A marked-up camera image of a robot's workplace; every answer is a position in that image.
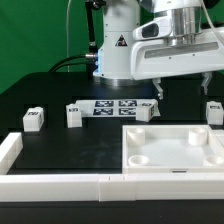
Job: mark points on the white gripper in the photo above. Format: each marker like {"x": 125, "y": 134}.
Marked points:
{"x": 153, "y": 58}

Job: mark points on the white square tabletop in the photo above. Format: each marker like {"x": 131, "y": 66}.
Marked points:
{"x": 172, "y": 149}

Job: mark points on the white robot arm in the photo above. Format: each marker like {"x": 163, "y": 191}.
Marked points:
{"x": 178, "y": 20}

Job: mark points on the white U-shaped obstacle fence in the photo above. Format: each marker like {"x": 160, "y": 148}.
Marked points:
{"x": 96, "y": 187}

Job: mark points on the white fiducial marker base plate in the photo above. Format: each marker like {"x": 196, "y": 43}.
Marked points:
{"x": 115, "y": 107}

